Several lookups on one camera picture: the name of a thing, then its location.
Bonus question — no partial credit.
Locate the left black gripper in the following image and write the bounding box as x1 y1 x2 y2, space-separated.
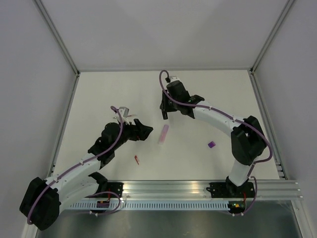
112 119 153 151

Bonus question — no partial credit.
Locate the pink marker pen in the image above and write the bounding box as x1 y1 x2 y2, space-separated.
158 124 169 144

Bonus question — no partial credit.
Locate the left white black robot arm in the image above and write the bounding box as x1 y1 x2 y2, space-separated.
19 119 154 231

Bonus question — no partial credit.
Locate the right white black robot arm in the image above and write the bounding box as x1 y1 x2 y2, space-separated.
160 77 270 197

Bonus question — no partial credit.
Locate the purple highlighter cap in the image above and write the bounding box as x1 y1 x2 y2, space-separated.
208 141 216 148

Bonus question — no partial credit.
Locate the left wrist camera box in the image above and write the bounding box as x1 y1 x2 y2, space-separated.
118 107 130 118

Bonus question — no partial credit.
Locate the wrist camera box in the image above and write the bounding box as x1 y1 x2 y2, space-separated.
118 107 130 118
165 76 179 83

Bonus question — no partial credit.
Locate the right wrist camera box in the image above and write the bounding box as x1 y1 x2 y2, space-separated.
165 76 179 83

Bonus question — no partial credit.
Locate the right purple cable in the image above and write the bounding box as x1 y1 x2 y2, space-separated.
158 70 273 174

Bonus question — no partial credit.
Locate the purple cable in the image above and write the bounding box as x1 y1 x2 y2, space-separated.
26 106 124 225
158 70 273 174

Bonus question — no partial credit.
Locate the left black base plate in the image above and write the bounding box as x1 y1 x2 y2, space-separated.
97 182 124 199

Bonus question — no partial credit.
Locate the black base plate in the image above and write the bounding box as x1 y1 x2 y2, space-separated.
97 182 124 199
206 182 255 198

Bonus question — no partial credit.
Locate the white slotted cable duct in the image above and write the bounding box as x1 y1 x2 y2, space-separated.
69 200 229 211

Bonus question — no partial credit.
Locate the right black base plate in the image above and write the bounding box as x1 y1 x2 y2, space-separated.
206 182 255 198

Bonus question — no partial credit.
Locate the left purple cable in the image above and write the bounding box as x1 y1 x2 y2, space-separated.
26 106 124 225

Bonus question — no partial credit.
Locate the aluminium front rail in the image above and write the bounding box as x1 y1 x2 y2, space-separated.
120 179 304 201

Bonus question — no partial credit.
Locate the left aluminium frame post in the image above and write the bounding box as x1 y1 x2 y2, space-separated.
33 0 80 77

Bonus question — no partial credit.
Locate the aluminium frame post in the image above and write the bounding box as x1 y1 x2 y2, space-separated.
33 0 80 77
249 0 297 75

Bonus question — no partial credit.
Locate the right aluminium frame post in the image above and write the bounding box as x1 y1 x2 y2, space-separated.
249 0 297 75

